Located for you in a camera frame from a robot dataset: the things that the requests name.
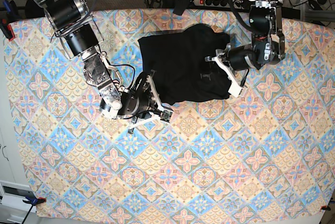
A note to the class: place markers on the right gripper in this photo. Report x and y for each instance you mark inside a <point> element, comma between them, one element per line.
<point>142,104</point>

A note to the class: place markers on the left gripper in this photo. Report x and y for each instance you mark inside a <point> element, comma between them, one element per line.
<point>237,59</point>

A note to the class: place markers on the black T-shirt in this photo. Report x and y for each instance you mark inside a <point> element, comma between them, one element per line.
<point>181,72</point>

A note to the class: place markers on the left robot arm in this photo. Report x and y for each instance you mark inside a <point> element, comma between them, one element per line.
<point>267,45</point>

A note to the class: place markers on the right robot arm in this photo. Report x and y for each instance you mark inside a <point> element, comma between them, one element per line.
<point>71,21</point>

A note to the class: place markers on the black power strip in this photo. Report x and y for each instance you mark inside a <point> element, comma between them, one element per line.
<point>238,4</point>

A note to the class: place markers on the patterned tablecloth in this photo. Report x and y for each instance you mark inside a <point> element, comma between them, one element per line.
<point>267,156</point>

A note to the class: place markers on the orange clamp bottom left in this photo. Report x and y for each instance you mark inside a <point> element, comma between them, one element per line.
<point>33,200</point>

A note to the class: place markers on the orange clamp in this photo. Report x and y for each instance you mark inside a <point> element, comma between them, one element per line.
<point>33,200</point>
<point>327,208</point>

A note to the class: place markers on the white cabinet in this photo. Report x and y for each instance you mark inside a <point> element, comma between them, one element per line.
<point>12,171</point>

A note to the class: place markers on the orange clamp bottom right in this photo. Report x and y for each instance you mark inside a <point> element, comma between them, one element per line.
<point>327,208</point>

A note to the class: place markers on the red clamp top left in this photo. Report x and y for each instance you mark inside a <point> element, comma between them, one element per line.
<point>7,30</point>

